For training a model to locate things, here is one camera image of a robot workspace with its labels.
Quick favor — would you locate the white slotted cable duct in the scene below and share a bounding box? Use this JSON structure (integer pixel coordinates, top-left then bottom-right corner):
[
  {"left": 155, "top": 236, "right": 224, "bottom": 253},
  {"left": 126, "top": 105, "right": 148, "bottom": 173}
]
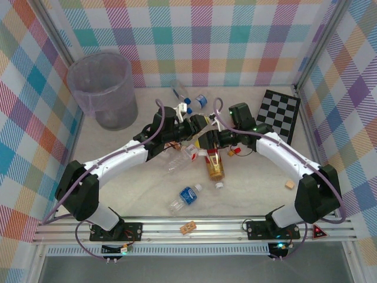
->
[{"left": 46, "top": 243, "right": 271, "bottom": 256}]

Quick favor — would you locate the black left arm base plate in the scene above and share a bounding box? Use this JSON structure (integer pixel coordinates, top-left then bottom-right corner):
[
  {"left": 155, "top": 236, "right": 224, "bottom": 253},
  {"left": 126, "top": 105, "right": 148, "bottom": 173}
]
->
[{"left": 89, "top": 222, "right": 144, "bottom": 243}]

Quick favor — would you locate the black controller board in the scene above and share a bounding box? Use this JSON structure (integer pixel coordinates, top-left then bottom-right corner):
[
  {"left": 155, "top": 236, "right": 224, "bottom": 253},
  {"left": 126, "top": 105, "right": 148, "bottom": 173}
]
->
[
  {"left": 268, "top": 241, "right": 290, "bottom": 259},
  {"left": 101, "top": 243, "right": 133, "bottom": 255}
]

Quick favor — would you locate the right black controller board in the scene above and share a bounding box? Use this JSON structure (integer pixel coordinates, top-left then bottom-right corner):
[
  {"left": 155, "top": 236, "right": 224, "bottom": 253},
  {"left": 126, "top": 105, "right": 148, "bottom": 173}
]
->
[{"left": 268, "top": 241, "right": 290, "bottom": 259}]

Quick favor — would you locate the clear bottle blue strip label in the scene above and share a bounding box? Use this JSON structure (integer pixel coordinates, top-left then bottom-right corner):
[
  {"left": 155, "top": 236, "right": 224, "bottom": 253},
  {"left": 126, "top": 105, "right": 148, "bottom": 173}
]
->
[{"left": 170, "top": 79, "right": 191, "bottom": 104}]

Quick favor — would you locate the black grey checkerboard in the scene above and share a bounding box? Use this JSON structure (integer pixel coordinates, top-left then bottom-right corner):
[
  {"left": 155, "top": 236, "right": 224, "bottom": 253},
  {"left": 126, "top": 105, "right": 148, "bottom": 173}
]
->
[{"left": 254, "top": 89, "right": 302, "bottom": 146}]

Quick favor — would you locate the translucent purple bin liner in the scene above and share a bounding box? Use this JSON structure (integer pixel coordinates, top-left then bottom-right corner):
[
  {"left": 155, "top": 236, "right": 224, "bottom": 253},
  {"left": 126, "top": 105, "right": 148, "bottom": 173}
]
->
[{"left": 66, "top": 51, "right": 135, "bottom": 117}]

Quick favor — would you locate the thin black cable loop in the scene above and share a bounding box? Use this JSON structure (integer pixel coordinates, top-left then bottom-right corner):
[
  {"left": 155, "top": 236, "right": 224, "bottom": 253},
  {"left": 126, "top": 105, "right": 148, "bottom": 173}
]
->
[{"left": 232, "top": 143, "right": 254, "bottom": 156}]

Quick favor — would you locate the aluminium left frame post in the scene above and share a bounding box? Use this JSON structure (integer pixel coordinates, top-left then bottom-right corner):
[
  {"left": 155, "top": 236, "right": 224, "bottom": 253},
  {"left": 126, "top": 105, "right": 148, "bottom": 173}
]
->
[{"left": 34, "top": 0, "right": 76, "bottom": 65}]

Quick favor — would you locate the small orange patterned box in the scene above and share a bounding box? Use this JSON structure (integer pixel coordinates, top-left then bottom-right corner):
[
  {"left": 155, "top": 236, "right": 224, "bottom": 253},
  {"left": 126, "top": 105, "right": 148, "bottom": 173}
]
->
[{"left": 179, "top": 222, "right": 197, "bottom": 236}]

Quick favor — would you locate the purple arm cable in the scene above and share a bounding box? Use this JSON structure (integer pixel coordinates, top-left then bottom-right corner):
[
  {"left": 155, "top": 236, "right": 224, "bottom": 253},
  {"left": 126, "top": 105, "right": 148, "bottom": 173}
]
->
[
  {"left": 41, "top": 98, "right": 166, "bottom": 262},
  {"left": 213, "top": 97, "right": 348, "bottom": 262}
]

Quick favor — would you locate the clear plastic trash bin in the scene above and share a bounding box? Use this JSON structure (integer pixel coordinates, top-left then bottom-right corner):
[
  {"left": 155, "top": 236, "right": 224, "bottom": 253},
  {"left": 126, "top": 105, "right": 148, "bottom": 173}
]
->
[{"left": 66, "top": 51, "right": 139, "bottom": 132}]

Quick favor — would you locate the aluminium frame post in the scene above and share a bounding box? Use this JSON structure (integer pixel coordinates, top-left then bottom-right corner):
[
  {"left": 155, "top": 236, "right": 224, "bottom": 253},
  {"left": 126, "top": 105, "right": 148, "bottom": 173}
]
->
[
  {"left": 294, "top": 0, "right": 353, "bottom": 92},
  {"left": 34, "top": 0, "right": 76, "bottom": 65}
]

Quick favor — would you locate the red triangle warning sign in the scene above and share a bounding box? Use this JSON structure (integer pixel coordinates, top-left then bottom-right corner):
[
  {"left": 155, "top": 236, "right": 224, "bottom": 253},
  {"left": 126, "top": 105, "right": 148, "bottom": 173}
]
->
[{"left": 312, "top": 223, "right": 329, "bottom": 239}]

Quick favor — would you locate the left black controller board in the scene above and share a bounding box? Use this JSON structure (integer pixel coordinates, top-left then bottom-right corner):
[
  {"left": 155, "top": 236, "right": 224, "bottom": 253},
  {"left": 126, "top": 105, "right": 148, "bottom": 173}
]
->
[{"left": 101, "top": 243, "right": 133, "bottom": 255}]

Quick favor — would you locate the clear bottle dark blue label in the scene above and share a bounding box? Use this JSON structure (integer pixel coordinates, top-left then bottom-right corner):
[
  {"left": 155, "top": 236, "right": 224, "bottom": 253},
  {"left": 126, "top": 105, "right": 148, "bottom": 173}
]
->
[{"left": 168, "top": 183, "right": 204, "bottom": 215}]

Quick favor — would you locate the small bottle blue label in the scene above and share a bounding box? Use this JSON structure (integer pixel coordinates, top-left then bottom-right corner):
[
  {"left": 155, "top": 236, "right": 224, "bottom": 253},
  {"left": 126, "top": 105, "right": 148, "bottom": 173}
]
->
[{"left": 187, "top": 94, "right": 209, "bottom": 115}]

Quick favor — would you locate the aluminium right frame post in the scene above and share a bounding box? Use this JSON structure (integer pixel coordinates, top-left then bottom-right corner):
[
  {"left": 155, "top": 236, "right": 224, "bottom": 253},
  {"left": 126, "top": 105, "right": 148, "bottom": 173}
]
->
[{"left": 294, "top": 0, "right": 353, "bottom": 92}]

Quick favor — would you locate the amber bottle red gold label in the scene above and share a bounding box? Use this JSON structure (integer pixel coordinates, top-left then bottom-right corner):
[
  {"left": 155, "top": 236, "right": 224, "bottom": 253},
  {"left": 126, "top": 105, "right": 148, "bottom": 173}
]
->
[{"left": 205, "top": 148, "right": 226, "bottom": 189}]

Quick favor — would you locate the clear bottle red white label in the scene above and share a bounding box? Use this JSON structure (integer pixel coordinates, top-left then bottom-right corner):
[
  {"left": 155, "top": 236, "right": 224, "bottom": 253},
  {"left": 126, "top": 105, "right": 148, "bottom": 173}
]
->
[{"left": 167, "top": 145, "right": 207, "bottom": 173}]

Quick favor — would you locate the aluminium mounting rail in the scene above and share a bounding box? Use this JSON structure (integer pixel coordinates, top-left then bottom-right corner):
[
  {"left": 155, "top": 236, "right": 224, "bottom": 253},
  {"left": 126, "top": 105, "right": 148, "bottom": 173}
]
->
[{"left": 34, "top": 216, "right": 357, "bottom": 245}]

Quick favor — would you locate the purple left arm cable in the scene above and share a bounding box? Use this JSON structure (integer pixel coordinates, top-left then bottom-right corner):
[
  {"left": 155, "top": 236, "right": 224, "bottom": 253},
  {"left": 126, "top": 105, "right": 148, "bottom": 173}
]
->
[{"left": 41, "top": 98, "right": 166, "bottom": 262}]

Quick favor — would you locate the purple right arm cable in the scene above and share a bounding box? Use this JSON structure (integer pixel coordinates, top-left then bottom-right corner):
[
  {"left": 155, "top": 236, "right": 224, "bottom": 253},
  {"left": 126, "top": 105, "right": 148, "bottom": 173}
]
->
[{"left": 213, "top": 97, "right": 348, "bottom": 262}]

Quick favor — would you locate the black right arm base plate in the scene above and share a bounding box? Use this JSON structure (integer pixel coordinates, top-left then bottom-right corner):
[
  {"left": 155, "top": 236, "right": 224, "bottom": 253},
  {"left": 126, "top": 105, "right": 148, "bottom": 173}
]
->
[{"left": 246, "top": 220, "right": 302, "bottom": 241}]

